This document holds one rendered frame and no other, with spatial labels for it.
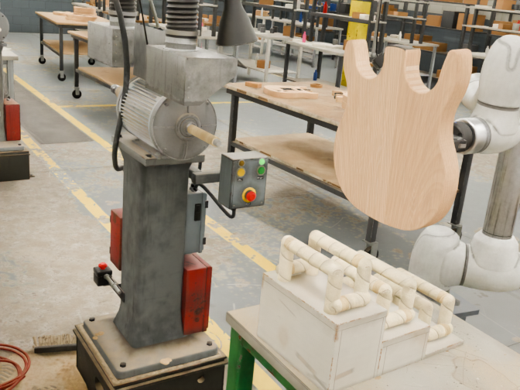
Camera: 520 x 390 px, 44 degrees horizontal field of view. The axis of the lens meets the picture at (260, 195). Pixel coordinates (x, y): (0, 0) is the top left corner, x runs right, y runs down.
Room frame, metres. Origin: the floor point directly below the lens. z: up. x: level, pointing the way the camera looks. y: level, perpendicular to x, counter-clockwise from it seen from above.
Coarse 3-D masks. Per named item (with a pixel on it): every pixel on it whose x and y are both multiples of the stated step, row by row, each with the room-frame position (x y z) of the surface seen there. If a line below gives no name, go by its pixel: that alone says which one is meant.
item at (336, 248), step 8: (312, 232) 1.40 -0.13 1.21; (320, 232) 1.40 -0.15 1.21; (312, 240) 1.39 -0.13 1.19; (320, 240) 1.37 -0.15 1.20; (328, 240) 1.36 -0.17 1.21; (328, 248) 1.34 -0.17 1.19; (336, 248) 1.33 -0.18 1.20; (344, 248) 1.32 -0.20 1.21; (344, 256) 1.30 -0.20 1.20; (352, 256) 1.29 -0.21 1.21; (360, 256) 1.28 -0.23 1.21; (352, 264) 1.28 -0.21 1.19; (360, 264) 1.26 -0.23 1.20; (368, 264) 1.26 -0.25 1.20
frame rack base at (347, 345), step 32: (288, 288) 1.31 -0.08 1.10; (320, 288) 1.33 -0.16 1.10; (352, 288) 1.34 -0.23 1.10; (288, 320) 1.29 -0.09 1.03; (320, 320) 1.21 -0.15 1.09; (352, 320) 1.19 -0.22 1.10; (384, 320) 1.25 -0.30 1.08; (288, 352) 1.28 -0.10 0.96; (320, 352) 1.20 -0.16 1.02; (352, 352) 1.20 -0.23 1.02; (320, 384) 1.19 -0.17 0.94; (352, 384) 1.21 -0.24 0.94
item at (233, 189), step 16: (224, 160) 2.34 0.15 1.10; (256, 160) 2.34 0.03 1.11; (224, 176) 2.33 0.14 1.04; (240, 176) 2.30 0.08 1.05; (256, 176) 2.35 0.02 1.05; (208, 192) 2.42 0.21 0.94; (224, 192) 2.33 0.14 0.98; (240, 192) 2.31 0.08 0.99; (256, 192) 2.35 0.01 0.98; (224, 208) 2.38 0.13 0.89
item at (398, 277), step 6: (360, 252) 1.49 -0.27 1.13; (366, 252) 1.49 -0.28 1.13; (372, 258) 1.46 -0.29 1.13; (372, 264) 1.45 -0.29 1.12; (378, 264) 1.44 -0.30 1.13; (384, 264) 1.43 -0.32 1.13; (372, 270) 1.45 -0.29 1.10; (378, 270) 1.43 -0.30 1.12; (384, 270) 1.41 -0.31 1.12; (390, 270) 1.40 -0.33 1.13; (396, 270) 1.40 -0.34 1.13; (384, 276) 1.41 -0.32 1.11; (390, 276) 1.39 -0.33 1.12; (396, 276) 1.38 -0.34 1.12; (402, 276) 1.37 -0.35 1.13; (408, 276) 1.37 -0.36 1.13; (396, 282) 1.38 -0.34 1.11; (402, 282) 1.36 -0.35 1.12; (408, 282) 1.35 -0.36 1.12; (414, 282) 1.35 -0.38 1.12
